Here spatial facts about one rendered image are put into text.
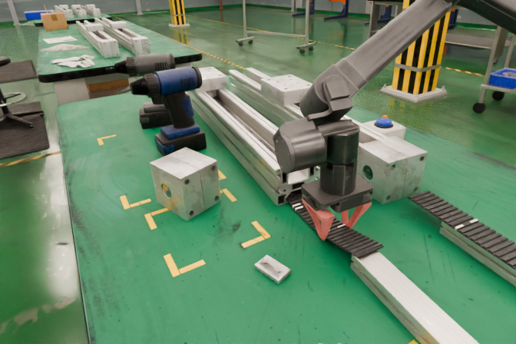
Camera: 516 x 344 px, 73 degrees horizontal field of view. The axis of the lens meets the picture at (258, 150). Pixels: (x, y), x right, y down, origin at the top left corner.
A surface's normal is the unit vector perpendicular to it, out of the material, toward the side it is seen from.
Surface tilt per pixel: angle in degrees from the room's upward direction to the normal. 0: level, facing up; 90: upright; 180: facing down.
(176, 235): 0
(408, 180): 90
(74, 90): 90
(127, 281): 0
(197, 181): 90
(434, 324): 0
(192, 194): 90
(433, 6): 53
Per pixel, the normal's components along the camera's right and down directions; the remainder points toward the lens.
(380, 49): 0.27, -0.29
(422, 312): -0.04, -0.90
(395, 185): 0.40, 0.40
